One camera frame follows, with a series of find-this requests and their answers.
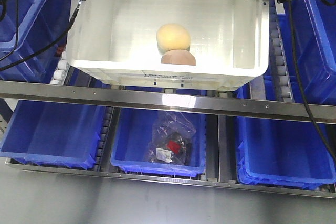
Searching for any steel shelf front rail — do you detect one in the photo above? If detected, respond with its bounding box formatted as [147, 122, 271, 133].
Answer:
[0, 80, 336, 125]

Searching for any blue bin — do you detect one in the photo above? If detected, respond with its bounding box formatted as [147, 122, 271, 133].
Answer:
[1, 0, 71, 83]
[235, 117, 335, 190]
[1, 100, 106, 169]
[263, 0, 335, 105]
[110, 109, 206, 177]

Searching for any steel shelf rail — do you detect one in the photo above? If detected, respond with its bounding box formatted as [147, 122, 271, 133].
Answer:
[0, 80, 336, 125]
[5, 158, 335, 199]

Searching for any blue bin upper left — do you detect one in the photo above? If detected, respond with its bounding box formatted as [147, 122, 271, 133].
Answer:
[1, 0, 71, 83]

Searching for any clear bag of parts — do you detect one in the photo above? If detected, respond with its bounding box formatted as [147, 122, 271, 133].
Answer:
[144, 111, 197, 166]

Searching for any steel lower shelf rail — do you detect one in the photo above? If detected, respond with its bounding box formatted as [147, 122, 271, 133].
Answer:
[5, 158, 335, 199]

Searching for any blue bin upper right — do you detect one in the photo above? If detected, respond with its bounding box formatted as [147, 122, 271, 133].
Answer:
[263, 0, 335, 105]

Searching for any yellow plush burger toy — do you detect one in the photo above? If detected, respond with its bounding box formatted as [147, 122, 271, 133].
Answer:
[156, 23, 191, 51]

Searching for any blue bin lower left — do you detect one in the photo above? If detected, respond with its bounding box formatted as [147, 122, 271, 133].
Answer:
[1, 100, 106, 169]

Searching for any blue bin lower middle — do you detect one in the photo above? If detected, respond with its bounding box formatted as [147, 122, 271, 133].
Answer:
[110, 109, 206, 177]

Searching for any blue bin lower right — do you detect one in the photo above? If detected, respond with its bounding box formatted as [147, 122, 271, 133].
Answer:
[235, 117, 335, 190]

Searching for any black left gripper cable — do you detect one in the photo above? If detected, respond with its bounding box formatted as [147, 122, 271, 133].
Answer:
[0, 0, 87, 72]

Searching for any white plastic tote crate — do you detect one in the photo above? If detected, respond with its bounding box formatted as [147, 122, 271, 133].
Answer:
[66, 0, 269, 91]

